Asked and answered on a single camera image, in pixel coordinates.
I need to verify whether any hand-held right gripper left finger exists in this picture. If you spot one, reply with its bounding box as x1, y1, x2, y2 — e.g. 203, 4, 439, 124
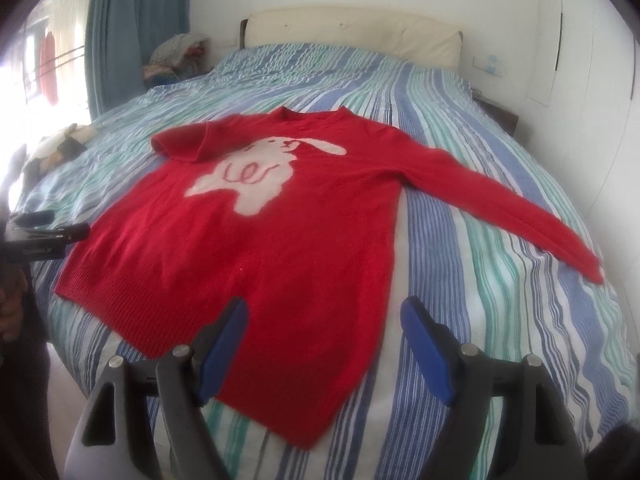
62, 296, 251, 480

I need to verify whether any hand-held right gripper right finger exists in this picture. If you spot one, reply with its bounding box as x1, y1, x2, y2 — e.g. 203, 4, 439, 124
400, 296, 588, 480

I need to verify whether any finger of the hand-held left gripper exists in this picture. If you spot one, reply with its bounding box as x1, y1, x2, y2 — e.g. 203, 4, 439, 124
13, 211, 55, 226
20, 223, 92, 247

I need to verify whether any red sweater with white dog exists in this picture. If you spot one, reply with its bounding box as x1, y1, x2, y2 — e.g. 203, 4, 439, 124
54, 106, 606, 452

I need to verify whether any pile of mixed clothes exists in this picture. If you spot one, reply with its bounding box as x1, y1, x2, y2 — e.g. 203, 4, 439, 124
141, 33, 210, 87

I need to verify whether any person's left hand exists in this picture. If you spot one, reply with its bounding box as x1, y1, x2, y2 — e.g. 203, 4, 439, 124
0, 270, 29, 343

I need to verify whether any striped bed sheet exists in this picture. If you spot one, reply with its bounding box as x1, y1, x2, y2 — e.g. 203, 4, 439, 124
10, 42, 633, 480

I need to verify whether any red hanging garment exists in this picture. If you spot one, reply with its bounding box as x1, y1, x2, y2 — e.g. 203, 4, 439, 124
39, 31, 60, 106

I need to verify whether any blue curtain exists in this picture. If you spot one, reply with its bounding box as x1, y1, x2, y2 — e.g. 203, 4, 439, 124
84, 0, 193, 123

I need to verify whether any dark wooden nightstand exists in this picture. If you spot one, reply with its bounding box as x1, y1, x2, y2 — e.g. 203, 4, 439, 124
472, 91, 522, 137

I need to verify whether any cream padded headboard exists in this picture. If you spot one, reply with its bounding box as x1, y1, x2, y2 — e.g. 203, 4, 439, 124
240, 7, 463, 71

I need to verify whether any white wardrobe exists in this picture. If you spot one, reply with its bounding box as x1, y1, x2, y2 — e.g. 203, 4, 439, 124
525, 0, 640, 171

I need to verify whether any white wall socket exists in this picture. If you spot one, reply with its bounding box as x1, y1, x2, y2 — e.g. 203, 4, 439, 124
472, 54, 503, 77

